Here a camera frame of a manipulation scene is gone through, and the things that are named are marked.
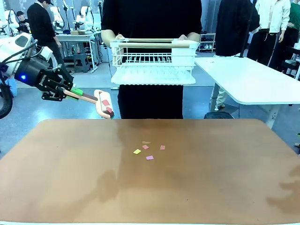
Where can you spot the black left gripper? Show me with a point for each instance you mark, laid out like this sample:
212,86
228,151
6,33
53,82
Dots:
32,75

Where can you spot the white plastic drain tray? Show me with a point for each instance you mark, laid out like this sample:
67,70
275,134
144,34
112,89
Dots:
152,78

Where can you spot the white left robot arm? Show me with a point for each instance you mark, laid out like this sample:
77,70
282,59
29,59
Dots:
22,42

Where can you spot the person's left forearm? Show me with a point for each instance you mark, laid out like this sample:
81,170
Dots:
193,36

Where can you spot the person's right forearm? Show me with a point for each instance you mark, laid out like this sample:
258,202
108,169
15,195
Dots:
109,36

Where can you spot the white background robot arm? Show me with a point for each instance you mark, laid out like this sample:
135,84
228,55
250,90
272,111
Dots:
84,17
11,20
57,16

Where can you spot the person's right hand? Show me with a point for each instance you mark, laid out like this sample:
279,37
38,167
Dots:
120,37

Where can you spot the person's left hand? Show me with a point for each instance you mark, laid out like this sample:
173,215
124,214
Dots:
182,37

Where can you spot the grey step stool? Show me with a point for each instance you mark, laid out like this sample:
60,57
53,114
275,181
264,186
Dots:
81,62

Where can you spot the white background work table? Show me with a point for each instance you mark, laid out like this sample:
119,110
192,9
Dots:
75,37

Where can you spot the cardboard box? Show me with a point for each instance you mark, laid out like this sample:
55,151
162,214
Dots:
77,32

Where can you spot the standing man in black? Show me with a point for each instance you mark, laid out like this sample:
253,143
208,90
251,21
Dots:
42,28

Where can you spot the seated person in black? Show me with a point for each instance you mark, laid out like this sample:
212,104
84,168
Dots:
23,23

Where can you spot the yellow paper scrap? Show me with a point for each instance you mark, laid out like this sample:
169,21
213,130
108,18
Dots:
137,151

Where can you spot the person's black T-shirt torso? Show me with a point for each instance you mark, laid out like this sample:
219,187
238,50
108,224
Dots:
150,16

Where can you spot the wooden shoe rack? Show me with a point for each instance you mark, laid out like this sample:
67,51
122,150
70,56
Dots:
206,43

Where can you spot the black stool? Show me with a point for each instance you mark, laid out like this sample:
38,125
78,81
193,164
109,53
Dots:
219,115

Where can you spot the bystander in black coat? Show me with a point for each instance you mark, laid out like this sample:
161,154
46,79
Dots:
234,28

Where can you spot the white side table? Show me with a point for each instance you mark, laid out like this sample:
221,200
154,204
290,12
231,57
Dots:
246,79

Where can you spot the black stand pole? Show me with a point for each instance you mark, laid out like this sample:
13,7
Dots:
246,42

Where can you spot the bystander in white jacket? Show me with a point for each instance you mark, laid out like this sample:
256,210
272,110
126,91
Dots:
272,16

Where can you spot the bystander in green top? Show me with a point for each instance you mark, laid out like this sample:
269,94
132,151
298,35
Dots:
294,21

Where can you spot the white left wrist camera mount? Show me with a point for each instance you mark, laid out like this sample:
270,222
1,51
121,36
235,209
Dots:
47,54

